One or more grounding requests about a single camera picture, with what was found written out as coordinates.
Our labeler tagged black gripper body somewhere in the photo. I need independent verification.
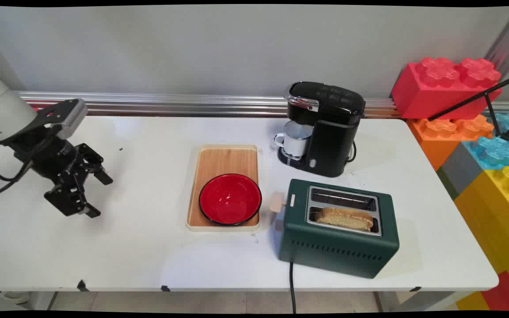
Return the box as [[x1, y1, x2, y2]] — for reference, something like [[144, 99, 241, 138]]
[[28, 138, 80, 180]]

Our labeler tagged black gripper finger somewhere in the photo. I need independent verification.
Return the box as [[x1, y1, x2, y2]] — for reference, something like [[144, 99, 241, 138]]
[[75, 143, 114, 186], [44, 172, 102, 219]]

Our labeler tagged beige toaster lever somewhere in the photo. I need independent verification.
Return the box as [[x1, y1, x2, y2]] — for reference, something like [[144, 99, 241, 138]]
[[269, 191, 287, 214]]

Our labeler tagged wooden tray with cream rim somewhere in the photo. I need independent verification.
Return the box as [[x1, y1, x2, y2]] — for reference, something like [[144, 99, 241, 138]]
[[186, 144, 262, 233]]

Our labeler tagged red bowl with black rim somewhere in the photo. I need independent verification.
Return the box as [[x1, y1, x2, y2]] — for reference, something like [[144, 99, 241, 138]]
[[198, 174, 262, 227]]

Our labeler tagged white enamel mug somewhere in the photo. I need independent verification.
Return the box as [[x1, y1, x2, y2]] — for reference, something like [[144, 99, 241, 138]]
[[274, 121, 314, 158]]

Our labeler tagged black coffee machine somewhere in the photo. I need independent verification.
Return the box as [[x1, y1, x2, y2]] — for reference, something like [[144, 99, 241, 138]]
[[277, 81, 366, 178]]

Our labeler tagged green two-slot toaster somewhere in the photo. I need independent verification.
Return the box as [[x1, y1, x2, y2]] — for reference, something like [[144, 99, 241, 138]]
[[278, 178, 400, 279]]

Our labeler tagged slice of toast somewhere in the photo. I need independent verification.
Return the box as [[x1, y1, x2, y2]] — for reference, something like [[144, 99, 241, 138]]
[[315, 208, 375, 232]]

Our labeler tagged white table leg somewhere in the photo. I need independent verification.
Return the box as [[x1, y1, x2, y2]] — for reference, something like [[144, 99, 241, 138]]
[[375, 291, 458, 312]]

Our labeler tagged big orange building block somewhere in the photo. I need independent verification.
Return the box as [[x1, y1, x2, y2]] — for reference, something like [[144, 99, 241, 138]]
[[407, 114, 495, 172]]

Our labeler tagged big red building block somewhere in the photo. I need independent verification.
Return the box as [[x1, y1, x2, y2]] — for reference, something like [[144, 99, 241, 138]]
[[391, 57, 503, 120]]

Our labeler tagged big light blue building block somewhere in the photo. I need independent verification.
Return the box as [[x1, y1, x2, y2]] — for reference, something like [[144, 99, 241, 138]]
[[462, 136, 509, 171], [484, 112, 509, 142]]

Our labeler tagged black tripod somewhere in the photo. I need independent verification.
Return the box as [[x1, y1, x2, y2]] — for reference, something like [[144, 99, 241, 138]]
[[427, 71, 509, 145]]

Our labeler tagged big yellow building block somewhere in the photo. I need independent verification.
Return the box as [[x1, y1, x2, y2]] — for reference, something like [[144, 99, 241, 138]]
[[453, 166, 509, 301]]

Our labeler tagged aluminium upright profile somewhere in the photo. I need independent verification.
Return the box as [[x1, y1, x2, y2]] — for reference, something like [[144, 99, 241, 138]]
[[484, 6, 509, 81]]

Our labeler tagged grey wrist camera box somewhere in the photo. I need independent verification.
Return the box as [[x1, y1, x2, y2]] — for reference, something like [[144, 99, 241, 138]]
[[37, 98, 88, 140]]

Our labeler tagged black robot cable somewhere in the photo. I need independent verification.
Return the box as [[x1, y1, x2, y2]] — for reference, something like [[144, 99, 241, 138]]
[[0, 160, 32, 198]]

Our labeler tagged aluminium wall rail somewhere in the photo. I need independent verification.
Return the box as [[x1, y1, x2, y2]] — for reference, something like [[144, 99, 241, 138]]
[[14, 91, 509, 119]]

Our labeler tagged black toaster power cable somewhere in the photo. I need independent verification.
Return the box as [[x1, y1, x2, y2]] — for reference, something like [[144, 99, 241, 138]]
[[289, 261, 298, 314]]

